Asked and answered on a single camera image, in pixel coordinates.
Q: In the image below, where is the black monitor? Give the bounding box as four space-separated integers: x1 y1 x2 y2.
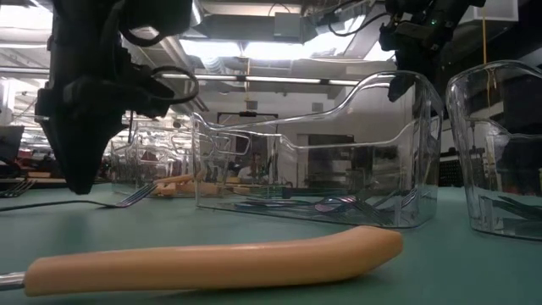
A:
0 125 25 165

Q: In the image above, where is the black rig frame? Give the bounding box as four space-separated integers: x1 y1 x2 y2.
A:
216 110 279 125

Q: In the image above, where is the white ceiling unit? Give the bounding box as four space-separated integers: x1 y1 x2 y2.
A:
459 0 520 23

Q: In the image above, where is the black fork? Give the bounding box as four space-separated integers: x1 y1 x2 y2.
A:
480 195 542 221
495 193 542 213
0 179 38 199

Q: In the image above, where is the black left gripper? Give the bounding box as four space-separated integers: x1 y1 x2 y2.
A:
36 37 175 195

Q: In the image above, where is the long ceiling light strip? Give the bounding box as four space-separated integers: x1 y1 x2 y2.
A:
0 66 361 86

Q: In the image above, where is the green table mat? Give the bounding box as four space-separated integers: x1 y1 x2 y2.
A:
0 181 542 305

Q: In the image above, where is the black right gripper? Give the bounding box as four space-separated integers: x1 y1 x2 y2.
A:
379 17 457 103

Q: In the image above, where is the grey ceiling box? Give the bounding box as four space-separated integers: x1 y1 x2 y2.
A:
273 11 304 43

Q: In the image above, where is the black wire rack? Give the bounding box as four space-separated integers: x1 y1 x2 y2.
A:
440 158 466 188

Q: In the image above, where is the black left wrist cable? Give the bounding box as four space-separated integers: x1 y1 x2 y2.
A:
118 25 200 106

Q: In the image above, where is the silver ventilation duct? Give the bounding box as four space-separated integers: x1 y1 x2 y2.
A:
122 25 208 115

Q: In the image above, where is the person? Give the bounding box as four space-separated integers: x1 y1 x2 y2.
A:
236 152 266 184

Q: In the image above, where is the clear plastic bin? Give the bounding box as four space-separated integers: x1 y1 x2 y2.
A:
445 58 542 242
191 69 446 230
108 125 255 200

